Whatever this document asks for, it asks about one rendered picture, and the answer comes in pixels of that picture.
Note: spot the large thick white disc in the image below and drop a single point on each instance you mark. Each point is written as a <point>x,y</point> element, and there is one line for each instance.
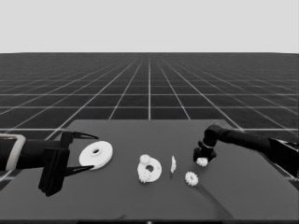
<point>106,152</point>

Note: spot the small thin white T-piece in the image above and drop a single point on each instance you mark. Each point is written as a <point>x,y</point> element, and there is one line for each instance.
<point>173,165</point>

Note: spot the white round carrier with pins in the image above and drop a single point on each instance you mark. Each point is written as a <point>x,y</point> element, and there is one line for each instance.
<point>157,168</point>

